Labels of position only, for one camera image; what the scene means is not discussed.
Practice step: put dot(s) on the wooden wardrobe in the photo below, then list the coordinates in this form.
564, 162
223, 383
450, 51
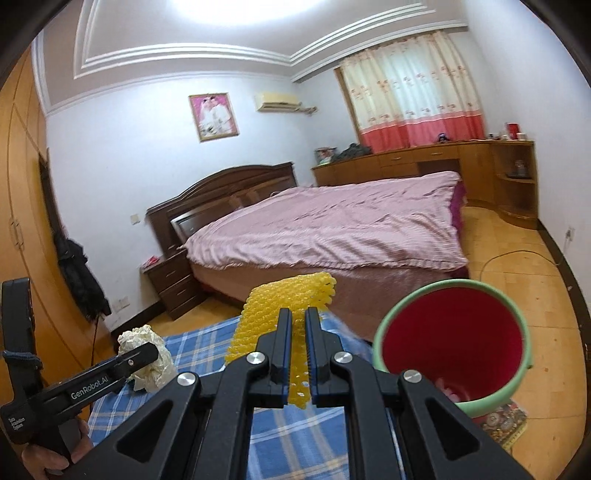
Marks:
27, 207

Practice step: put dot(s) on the cream paper ball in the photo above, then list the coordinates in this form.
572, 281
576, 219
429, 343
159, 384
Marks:
154, 381

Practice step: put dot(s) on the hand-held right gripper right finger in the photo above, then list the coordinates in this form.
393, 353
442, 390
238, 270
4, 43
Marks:
311, 341

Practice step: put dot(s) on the large yellow foam net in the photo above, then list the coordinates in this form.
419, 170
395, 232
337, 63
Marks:
263, 314

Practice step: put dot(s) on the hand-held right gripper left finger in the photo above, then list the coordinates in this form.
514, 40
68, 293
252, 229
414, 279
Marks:
287, 341

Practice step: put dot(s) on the red bin with green rim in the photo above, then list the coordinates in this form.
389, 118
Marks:
452, 332

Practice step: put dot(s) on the small red box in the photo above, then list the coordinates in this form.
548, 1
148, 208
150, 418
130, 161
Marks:
511, 131

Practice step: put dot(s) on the ceiling light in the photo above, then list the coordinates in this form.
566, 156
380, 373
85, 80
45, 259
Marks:
244, 7

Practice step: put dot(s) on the black hanging jacket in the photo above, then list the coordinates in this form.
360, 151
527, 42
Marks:
81, 277

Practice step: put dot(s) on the red items on nightstand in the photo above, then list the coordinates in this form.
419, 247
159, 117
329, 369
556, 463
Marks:
150, 264

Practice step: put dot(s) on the pink checked blanket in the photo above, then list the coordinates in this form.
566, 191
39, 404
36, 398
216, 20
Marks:
323, 221

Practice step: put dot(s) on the low wooden cabinet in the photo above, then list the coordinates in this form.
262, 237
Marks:
475, 161

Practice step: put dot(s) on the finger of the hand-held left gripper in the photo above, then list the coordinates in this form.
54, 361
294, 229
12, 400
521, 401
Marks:
136, 362

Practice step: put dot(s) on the blue plaid tablecloth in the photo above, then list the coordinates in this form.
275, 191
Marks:
203, 341

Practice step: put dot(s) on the person's left hand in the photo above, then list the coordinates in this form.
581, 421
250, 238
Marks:
51, 466

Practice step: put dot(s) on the framed wedding photo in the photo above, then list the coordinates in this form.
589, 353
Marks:
213, 117

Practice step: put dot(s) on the wall air conditioner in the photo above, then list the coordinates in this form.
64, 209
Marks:
277, 101

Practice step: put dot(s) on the dark wooden nightstand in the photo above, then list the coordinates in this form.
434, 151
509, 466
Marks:
175, 286

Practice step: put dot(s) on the colourful box on cabinet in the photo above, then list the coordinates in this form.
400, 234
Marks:
327, 156

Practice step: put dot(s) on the dark pile of clothes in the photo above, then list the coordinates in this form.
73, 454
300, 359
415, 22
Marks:
353, 152

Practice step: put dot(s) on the white wall outlet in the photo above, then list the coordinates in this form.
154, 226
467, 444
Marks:
570, 233
119, 303

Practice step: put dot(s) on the dark wooden bed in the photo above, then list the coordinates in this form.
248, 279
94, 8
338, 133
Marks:
221, 184

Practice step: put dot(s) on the cream and red curtain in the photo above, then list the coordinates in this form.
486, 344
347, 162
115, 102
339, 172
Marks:
411, 87

